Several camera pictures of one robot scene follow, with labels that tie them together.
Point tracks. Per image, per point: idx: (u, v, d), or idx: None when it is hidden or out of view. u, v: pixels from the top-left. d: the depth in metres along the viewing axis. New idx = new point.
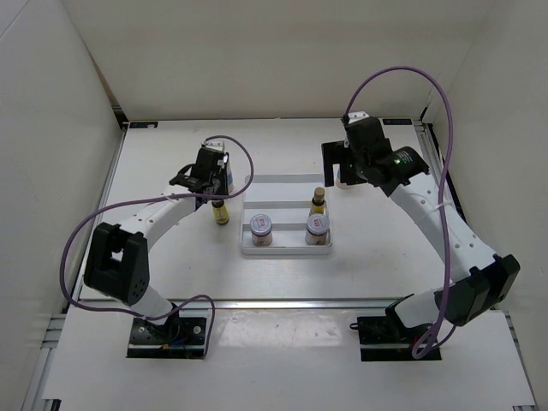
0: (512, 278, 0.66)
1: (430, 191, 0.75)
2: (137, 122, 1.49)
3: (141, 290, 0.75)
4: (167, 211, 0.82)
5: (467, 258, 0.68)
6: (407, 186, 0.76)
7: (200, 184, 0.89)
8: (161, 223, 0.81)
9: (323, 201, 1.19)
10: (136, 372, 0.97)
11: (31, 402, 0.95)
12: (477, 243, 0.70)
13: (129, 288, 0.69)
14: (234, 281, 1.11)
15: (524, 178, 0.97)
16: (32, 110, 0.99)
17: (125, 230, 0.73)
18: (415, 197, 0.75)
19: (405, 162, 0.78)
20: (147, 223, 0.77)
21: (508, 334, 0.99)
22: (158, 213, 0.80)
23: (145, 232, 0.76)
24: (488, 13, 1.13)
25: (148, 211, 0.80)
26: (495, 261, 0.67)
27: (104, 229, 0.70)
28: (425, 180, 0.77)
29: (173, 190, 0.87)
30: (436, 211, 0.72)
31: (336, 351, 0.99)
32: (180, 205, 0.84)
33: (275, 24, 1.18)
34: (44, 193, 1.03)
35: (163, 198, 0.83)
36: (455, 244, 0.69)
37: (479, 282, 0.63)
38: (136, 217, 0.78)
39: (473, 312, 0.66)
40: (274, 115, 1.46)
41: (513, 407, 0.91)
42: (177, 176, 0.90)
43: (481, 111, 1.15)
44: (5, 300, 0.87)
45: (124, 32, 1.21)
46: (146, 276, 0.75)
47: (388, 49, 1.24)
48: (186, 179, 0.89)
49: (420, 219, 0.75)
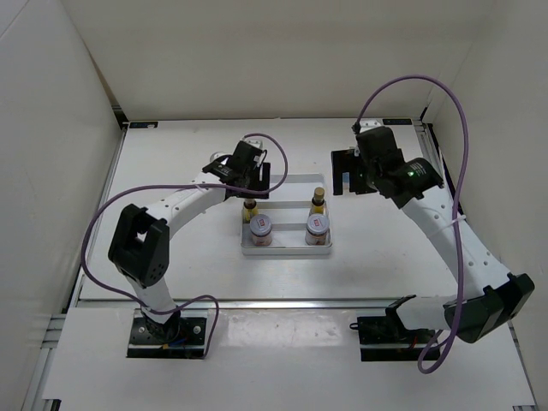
0: (525, 300, 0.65)
1: (443, 205, 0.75)
2: (137, 122, 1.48)
3: (158, 276, 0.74)
4: (193, 199, 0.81)
5: (480, 276, 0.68)
6: (420, 200, 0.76)
7: (232, 175, 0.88)
8: (185, 212, 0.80)
9: (323, 202, 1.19)
10: (136, 372, 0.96)
11: (31, 402, 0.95)
12: (491, 261, 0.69)
13: (147, 269, 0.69)
14: (232, 281, 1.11)
15: (524, 177, 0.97)
16: (31, 110, 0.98)
17: (151, 217, 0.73)
18: (429, 211, 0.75)
19: (419, 175, 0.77)
20: (174, 211, 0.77)
21: (509, 334, 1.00)
22: (184, 203, 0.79)
23: (169, 218, 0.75)
24: (488, 14, 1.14)
25: (175, 198, 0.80)
26: (509, 280, 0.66)
27: (132, 210, 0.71)
28: (438, 193, 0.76)
29: (203, 179, 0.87)
30: (449, 227, 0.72)
31: (336, 351, 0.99)
32: (207, 196, 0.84)
33: (275, 24, 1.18)
34: (44, 193, 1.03)
35: (194, 187, 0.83)
36: (469, 261, 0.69)
37: (494, 302, 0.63)
38: (163, 201, 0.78)
39: (485, 330, 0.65)
40: (274, 116, 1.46)
41: (513, 407, 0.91)
42: (211, 164, 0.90)
43: (481, 111, 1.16)
44: (4, 300, 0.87)
45: (125, 32, 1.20)
46: (167, 261, 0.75)
47: (388, 50, 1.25)
48: (219, 168, 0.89)
49: (433, 235, 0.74)
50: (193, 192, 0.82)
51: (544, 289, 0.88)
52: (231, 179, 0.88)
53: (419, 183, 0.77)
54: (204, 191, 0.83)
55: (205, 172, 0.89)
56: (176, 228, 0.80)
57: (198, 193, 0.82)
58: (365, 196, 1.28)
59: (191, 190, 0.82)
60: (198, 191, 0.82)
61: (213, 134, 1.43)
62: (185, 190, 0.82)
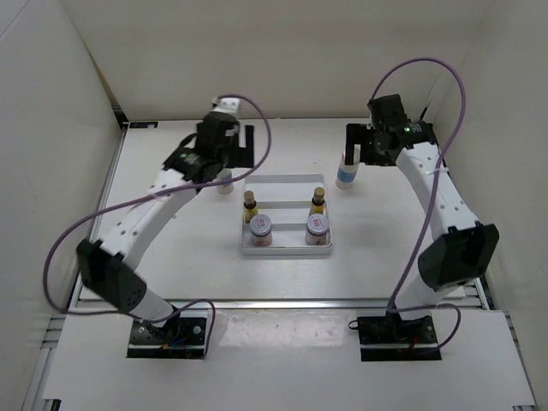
0: (490, 248, 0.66)
1: (430, 157, 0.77)
2: (137, 122, 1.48)
3: (137, 299, 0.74)
4: (153, 212, 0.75)
5: (448, 218, 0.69)
6: (409, 151, 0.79)
7: (201, 161, 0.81)
8: (148, 231, 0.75)
9: (323, 201, 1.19)
10: (136, 372, 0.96)
11: (31, 401, 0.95)
12: (462, 209, 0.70)
13: (123, 300, 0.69)
14: (231, 281, 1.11)
15: (524, 177, 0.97)
16: (31, 110, 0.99)
17: (107, 251, 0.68)
18: (413, 160, 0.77)
19: (413, 131, 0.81)
20: (131, 236, 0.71)
21: (508, 334, 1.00)
22: (143, 223, 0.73)
23: (128, 247, 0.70)
24: (487, 14, 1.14)
25: (133, 218, 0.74)
26: (475, 226, 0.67)
27: (86, 247, 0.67)
28: (430, 148, 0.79)
29: (163, 180, 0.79)
30: (431, 175, 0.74)
31: (336, 351, 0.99)
32: (169, 204, 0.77)
33: (275, 24, 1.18)
34: (44, 193, 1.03)
35: (151, 197, 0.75)
36: (441, 205, 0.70)
37: (455, 239, 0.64)
38: (120, 226, 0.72)
39: (447, 275, 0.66)
40: (273, 116, 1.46)
41: (512, 407, 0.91)
42: (173, 155, 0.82)
43: (481, 111, 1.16)
44: (4, 300, 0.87)
45: (125, 32, 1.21)
46: (143, 282, 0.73)
47: (387, 50, 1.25)
48: (183, 157, 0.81)
49: (417, 183, 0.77)
50: (151, 205, 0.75)
51: (544, 289, 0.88)
52: (199, 169, 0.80)
53: (410, 137, 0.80)
54: (164, 199, 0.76)
55: (165, 169, 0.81)
56: (142, 247, 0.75)
57: (156, 205, 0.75)
58: (364, 196, 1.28)
59: (148, 203, 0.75)
60: (156, 201, 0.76)
61: None
62: (141, 205, 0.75)
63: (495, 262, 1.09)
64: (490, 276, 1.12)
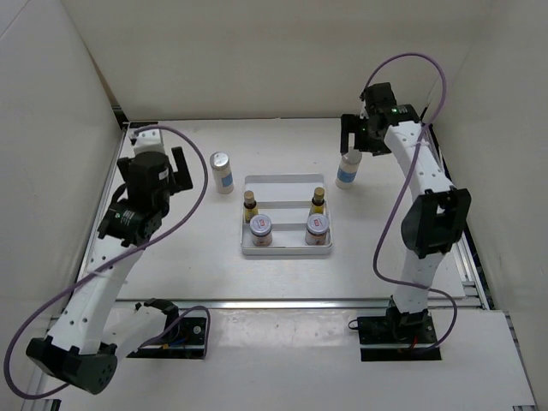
0: (465, 211, 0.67)
1: (413, 133, 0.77)
2: (138, 122, 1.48)
3: (110, 371, 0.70)
4: (100, 290, 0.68)
5: (425, 183, 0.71)
6: (395, 128, 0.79)
7: (138, 217, 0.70)
8: (101, 310, 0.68)
9: (323, 202, 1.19)
10: (136, 372, 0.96)
11: (30, 401, 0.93)
12: (441, 175, 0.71)
13: (91, 385, 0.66)
14: (231, 281, 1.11)
15: (524, 176, 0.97)
16: (32, 110, 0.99)
17: (59, 348, 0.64)
18: (398, 136, 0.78)
19: (400, 112, 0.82)
20: (81, 324, 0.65)
21: (508, 334, 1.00)
22: (90, 307, 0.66)
23: (83, 337, 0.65)
24: (487, 14, 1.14)
25: (79, 303, 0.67)
26: (449, 190, 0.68)
27: (37, 348, 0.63)
28: (414, 125, 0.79)
29: (103, 252, 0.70)
30: (412, 147, 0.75)
31: (336, 351, 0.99)
32: (116, 274, 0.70)
33: (275, 24, 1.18)
34: (44, 192, 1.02)
35: (93, 274, 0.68)
36: (419, 172, 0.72)
37: (429, 200, 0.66)
38: (68, 313, 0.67)
39: (424, 236, 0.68)
40: (274, 116, 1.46)
41: (512, 407, 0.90)
42: (106, 215, 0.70)
43: (481, 111, 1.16)
44: (4, 299, 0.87)
45: (126, 32, 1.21)
46: (110, 358, 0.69)
47: (387, 50, 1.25)
48: (118, 217, 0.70)
49: (400, 157, 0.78)
50: (95, 283, 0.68)
51: (544, 289, 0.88)
52: (140, 225, 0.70)
53: (397, 116, 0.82)
54: (108, 272, 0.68)
55: (102, 235, 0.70)
56: (101, 327, 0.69)
57: (101, 282, 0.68)
58: (365, 196, 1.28)
59: (92, 281, 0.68)
60: (100, 277, 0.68)
61: (213, 133, 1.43)
62: (86, 284, 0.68)
63: (495, 262, 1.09)
64: (490, 276, 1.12)
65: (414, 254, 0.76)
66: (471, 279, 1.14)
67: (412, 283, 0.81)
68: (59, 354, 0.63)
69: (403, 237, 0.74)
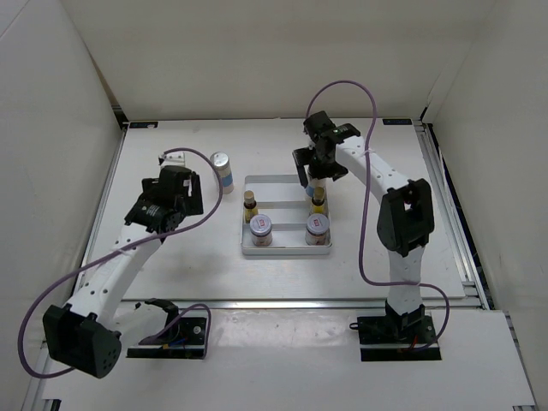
0: (428, 197, 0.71)
1: (360, 144, 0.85)
2: (138, 122, 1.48)
3: (114, 359, 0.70)
4: (122, 268, 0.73)
5: (384, 183, 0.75)
6: (341, 145, 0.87)
7: (161, 211, 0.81)
8: (120, 287, 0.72)
9: (323, 201, 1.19)
10: (136, 372, 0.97)
11: (30, 401, 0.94)
12: (396, 174, 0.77)
13: (96, 364, 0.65)
14: (231, 281, 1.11)
15: (525, 176, 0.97)
16: (31, 110, 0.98)
17: (77, 314, 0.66)
18: (348, 151, 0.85)
19: (342, 131, 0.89)
20: (102, 295, 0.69)
21: (508, 334, 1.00)
22: (113, 279, 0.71)
23: (100, 309, 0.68)
24: (487, 14, 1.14)
25: (101, 276, 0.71)
26: (408, 183, 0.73)
27: (55, 313, 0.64)
28: (357, 138, 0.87)
29: (128, 235, 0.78)
30: (362, 157, 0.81)
31: (337, 352, 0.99)
32: (137, 257, 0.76)
33: (275, 23, 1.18)
34: (44, 193, 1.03)
35: (119, 251, 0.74)
36: (378, 175, 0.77)
37: (396, 197, 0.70)
38: (89, 285, 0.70)
39: (403, 234, 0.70)
40: (274, 116, 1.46)
41: (513, 407, 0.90)
42: (133, 211, 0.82)
43: (482, 110, 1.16)
44: (4, 299, 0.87)
45: (126, 32, 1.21)
46: (117, 343, 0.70)
47: (387, 50, 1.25)
48: (145, 211, 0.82)
49: (355, 169, 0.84)
50: (120, 259, 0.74)
51: (544, 289, 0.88)
52: (162, 218, 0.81)
53: (340, 135, 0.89)
54: (131, 253, 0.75)
55: (128, 223, 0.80)
56: (116, 305, 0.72)
57: (126, 259, 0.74)
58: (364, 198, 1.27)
59: (116, 258, 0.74)
60: (124, 255, 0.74)
61: (213, 133, 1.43)
62: (110, 260, 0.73)
63: (495, 262, 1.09)
64: (490, 276, 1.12)
65: (399, 254, 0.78)
66: (471, 280, 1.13)
67: (402, 282, 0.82)
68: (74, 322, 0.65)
69: (385, 244, 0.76)
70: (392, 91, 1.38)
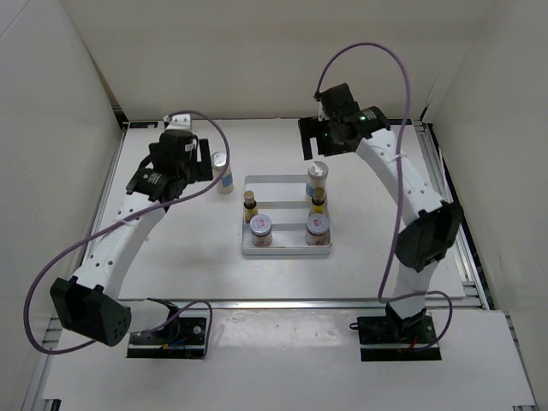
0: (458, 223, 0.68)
1: (390, 144, 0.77)
2: (137, 122, 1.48)
3: (124, 326, 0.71)
4: (125, 240, 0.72)
5: (416, 202, 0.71)
6: (367, 139, 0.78)
7: (163, 181, 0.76)
8: (124, 258, 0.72)
9: (323, 201, 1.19)
10: (136, 372, 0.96)
11: (30, 401, 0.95)
12: (428, 191, 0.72)
13: (108, 333, 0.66)
14: (232, 281, 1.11)
15: (525, 176, 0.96)
16: (31, 110, 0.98)
17: (85, 286, 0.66)
18: (375, 149, 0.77)
19: (370, 119, 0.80)
20: (107, 267, 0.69)
21: (508, 334, 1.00)
22: (116, 251, 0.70)
23: (105, 281, 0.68)
24: (487, 15, 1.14)
25: (104, 247, 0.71)
26: (442, 205, 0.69)
27: (62, 286, 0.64)
28: (387, 134, 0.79)
29: (129, 205, 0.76)
30: (392, 161, 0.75)
31: (337, 352, 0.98)
32: (139, 227, 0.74)
33: (275, 24, 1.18)
34: (44, 192, 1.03)
35: (121, 223, 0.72)
36: (408, 191, 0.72)
37: (425, 221, 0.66)
38: (93, 258, 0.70)
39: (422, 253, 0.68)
40: (274, 116, 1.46)
41: (512, 407, 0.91)
42: (134, 178, 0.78)
43: (482, 110, 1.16)
44: (4, 299, 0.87)
45: (126, 32, 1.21)
46: (128, 311, 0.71)
47: (387, 50, 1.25)
48: (145, 178, 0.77)
49: (382, 171, 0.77)
50: (122, 231, 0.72)
51: (544, 289, 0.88)
52: (164, 188, 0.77)
53: (367, 125, 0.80)
54: (134, 223, 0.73)
55: (129, 192, 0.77)
56: (122, 276, 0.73)
57: (128, 229, 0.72)
58: (364, 197, 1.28)
59: (119, 229, 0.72)
60: (126, 227, 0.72)
61: (213, 133, 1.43)
62: (113, 232, 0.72)
63: (495, 262, 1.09)
64: (490, 276, 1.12)
65: (412, 271, 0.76)
66: (471, 280, 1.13)
67: (412, 293, 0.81)
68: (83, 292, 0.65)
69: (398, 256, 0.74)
70: (392, 91, 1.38)
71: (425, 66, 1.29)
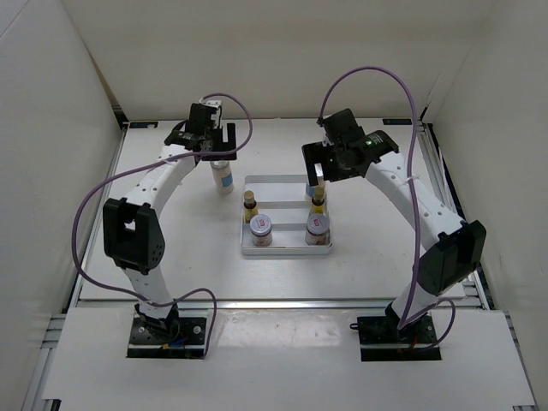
0: (481, 244, 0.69)
1: (400, 167, 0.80)
2: (137, 121, 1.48)
3: (159, 255, 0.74)
4: (167, 175, 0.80)
5: (435, 224, 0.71)
6: (378, 164, 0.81)
7: (195, 139, 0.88)
8: (164, 190, 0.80)
9: (323, 201, 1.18)
10: (136, 372, 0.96)
11: (30, 401, 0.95)
12: (445, 211, 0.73)
13: (149, 253, 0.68)
14: (232, 280, 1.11)
15: (525, 175, 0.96)
16: (31, 110, 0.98)
17: (133, 205, 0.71)
18: (386, 173, 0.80)
19: (376, 143, 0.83)
20: (152, 192, 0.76)
21: (508, 334, 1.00)
22: (160, 181, 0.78)
23: (151, 202, 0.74)
24: (487, 15, 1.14)
25: (149, 179, 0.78)
26: (462, 227, 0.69)
27: (114, 203, 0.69)
28: (396, 157, 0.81)
29: (169, 151, 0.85)
30: (405, 184, 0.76)
31: (336, 352, 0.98)
32: (178, 169, 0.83)
33: (275, 23, 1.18)
34: (44, 192, 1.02)
35: (163, 162, 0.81)
36: (425, 212, 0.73)
37: (447, 244, 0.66)
38: (139, 186, 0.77)
39: (445, 278, 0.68)
40: (274, 116, 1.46)
41: (513, 407, 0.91)
42: (171, 134, 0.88)
43: (482, 110, 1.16)
44: (4, 298, 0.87)
45: (125, 32, 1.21)
46: (163, 241, 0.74)
47: (386, 50, 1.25)
48: (181, 135, 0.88)
49: (394, 194, 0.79)
50: (164, 169, 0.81)
51: (544, 288, 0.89)
52: (196, 144, 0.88)
53: (375, 149, 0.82)
54: (174, 163, 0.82)
55: (168, 144, 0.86)
56: (160, 207, 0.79)
57: (169, 168, 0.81)
58: (364, 196, 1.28)
59: (161, 168, 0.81)
60: (168, 166, 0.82)
61: None
62: (156, 169, 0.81)
63: (495, 262, 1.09)
64: (490, 276, 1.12)
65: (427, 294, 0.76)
66: (471, 280, 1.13)
67: (424, 308, 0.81)
68: (134, 210, 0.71)
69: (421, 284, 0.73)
70: (392, 90, 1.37)
71: (424, 65, 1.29)
